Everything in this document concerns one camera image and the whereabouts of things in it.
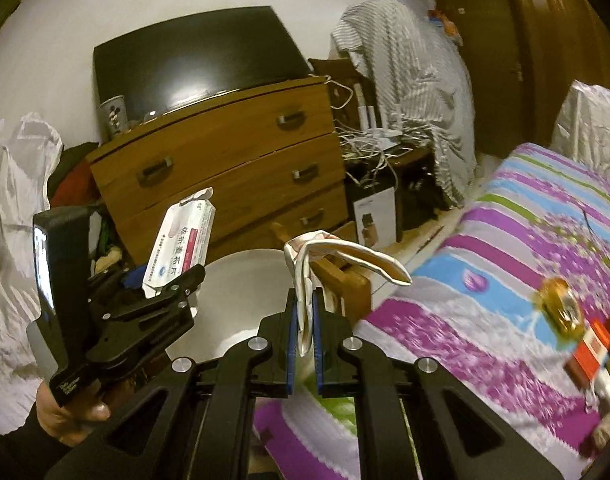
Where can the wooden chair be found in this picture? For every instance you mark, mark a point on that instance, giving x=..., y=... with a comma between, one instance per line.
x=335, y=67

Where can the red cloth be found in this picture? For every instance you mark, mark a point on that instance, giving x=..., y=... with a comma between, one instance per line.
x=72, y=182

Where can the person's left hand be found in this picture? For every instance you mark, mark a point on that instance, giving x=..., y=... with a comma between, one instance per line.
x=60, y=420

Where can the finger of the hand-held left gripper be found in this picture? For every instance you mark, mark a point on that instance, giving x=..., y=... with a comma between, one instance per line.
x=134, y=280
x=165, y=290

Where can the black flat television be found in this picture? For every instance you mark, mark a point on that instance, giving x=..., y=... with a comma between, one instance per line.
x=195, y=60

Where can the yellow clear plastic wrapper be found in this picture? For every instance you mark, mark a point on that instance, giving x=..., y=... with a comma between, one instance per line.
x=560, y=307

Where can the wooden chest of drawers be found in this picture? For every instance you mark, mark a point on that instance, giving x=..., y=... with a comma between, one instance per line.
x=225, y=155

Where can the red cardboard box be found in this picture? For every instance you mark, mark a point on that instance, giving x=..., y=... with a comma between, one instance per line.
x=590, y=357

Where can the floral striped bed sheet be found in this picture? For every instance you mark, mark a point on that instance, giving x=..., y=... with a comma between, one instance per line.
x=485, y=260

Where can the colourful hanging ornament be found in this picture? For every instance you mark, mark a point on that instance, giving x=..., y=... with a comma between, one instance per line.
x=445, y=22

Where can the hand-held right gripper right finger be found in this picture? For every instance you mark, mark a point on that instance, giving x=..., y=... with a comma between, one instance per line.
x=319, y=347

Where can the white router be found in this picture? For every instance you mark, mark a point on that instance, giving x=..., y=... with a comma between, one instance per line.
x=380, y=135

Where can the white round bin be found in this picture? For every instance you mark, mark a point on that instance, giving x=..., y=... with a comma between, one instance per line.
x=235, y=300

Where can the white cardboard box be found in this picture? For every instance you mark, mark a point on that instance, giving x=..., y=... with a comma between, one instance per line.
x=380, y=210

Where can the dark wooden door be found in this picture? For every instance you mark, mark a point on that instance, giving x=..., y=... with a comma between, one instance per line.
x=485, y=60

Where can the spotted paper cup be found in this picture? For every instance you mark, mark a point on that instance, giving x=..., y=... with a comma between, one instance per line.
x=114, y=115

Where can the wooden bed post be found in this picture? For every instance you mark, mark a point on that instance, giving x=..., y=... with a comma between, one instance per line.
x=352, y=285

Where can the crumpled white tissue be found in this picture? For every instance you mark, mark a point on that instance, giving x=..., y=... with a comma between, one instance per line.
x=607, y=390

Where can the wet wipes packet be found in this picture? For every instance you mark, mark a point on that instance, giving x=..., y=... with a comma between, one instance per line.
x=177, y=245

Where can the white wrapper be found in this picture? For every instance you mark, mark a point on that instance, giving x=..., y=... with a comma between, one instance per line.
x=365, y=257

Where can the grey striped cloth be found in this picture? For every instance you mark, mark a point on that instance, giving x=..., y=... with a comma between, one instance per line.
x=410, y=75

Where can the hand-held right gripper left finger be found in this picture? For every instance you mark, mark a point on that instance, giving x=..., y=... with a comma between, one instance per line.
x=292, y=345

